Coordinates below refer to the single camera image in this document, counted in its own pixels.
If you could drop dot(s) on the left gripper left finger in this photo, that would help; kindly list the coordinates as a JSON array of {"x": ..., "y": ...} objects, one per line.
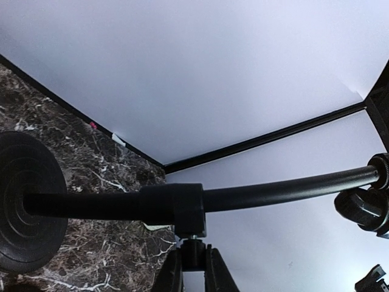
[{"x": 169, "y": 278}]

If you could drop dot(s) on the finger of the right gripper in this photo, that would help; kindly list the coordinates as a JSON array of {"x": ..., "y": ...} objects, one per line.
[{"x": 377, "y": 105}]

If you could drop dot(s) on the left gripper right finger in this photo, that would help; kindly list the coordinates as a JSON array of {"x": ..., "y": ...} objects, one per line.
[{"x": 217, "y": 276}]

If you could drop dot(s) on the black mic stand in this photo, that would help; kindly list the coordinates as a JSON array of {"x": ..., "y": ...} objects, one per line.
[{"x": 35, "y": 204}]

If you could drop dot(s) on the right black frame post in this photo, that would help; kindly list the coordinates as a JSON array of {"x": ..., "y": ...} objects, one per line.
[{"x": 263, "y": 139}]

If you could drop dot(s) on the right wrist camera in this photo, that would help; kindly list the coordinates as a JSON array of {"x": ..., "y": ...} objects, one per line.
[{"x": 373, "y": 281}]

